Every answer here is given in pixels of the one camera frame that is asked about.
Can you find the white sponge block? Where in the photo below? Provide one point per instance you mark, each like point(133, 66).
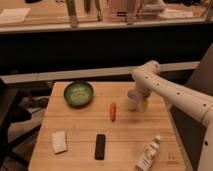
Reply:
point(59, 143)

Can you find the black rectangular remote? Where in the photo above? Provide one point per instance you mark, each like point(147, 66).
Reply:
point(100, 147)

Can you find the white ceramic cup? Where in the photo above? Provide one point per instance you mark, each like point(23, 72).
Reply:
point(133, 98)

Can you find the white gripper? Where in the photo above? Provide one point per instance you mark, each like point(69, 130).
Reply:
point(145, 93)

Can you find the green ceramic bowl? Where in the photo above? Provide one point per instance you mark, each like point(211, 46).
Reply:
point(78, 94)

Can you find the clear plastic bottle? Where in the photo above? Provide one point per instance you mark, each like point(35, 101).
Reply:
point(149, 154)

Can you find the orange carrot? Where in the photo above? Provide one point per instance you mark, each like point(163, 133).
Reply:
point(113, 111)

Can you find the grey metal post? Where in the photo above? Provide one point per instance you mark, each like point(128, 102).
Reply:
point(72, 13)

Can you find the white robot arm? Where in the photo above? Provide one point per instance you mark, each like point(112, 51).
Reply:
point(194, 103)

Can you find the white paper sheet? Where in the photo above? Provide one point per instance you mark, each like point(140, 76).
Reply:
point(15, 15)

